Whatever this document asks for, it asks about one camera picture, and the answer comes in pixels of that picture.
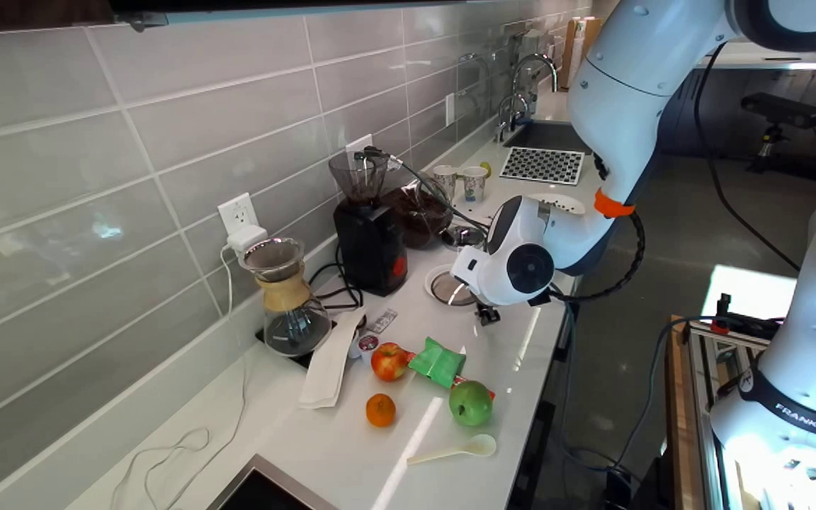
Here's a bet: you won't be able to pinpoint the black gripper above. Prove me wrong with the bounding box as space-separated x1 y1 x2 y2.
477 303 502 327

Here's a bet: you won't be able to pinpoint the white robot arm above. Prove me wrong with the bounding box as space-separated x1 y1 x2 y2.
454 0 816 510

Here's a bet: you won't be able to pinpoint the small white plate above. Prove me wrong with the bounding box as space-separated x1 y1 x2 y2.
430 273 477 305

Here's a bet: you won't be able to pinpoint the green apple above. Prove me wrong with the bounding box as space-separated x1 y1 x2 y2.
447 379 494 427

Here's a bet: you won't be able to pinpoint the glass jar of coffee beans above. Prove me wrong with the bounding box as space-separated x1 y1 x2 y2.
385 182 450 250

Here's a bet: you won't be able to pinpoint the white plastic spoon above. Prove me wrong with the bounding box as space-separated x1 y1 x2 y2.
410 434 500 464

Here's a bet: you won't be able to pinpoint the small orange fruit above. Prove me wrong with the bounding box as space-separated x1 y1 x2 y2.
366 393 396 427

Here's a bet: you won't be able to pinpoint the white folded cloth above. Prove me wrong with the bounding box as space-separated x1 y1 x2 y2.
298 308 366 412

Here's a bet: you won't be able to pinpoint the white wall outlet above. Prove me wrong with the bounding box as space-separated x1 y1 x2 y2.
219 193 257 247

